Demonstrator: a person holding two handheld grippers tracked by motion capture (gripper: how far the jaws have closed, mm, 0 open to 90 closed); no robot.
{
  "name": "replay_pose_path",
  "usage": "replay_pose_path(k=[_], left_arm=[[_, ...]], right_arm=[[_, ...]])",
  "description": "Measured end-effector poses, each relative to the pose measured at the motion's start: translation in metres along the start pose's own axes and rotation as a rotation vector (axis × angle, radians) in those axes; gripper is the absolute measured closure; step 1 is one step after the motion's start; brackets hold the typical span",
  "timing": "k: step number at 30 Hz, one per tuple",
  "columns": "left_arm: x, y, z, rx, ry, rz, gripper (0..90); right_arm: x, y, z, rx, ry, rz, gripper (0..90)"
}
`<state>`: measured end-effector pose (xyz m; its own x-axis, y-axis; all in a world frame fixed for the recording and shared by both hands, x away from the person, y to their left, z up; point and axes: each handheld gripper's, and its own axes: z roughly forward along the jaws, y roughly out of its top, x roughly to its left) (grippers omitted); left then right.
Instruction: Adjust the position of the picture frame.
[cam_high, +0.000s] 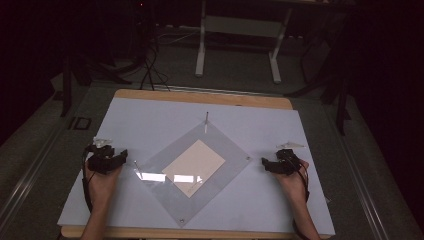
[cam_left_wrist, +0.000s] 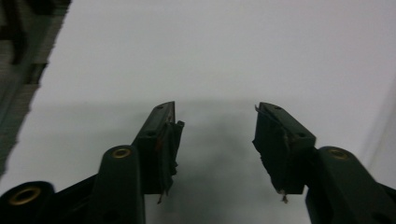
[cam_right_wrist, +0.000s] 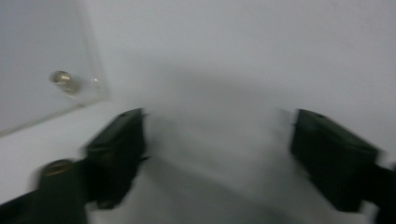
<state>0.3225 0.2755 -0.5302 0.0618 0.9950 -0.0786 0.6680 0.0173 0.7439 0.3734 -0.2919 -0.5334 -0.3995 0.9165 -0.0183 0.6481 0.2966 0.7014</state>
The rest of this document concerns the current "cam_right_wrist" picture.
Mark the clear acrylic picture frame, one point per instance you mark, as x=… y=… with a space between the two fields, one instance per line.
x=34 y=46

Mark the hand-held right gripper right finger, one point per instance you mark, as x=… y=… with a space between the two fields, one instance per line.
x=333 y=158

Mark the metal frame standoff bolt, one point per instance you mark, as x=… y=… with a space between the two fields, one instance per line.
x=64 y=81

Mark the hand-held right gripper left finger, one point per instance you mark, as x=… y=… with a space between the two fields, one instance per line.
x=116 y=149

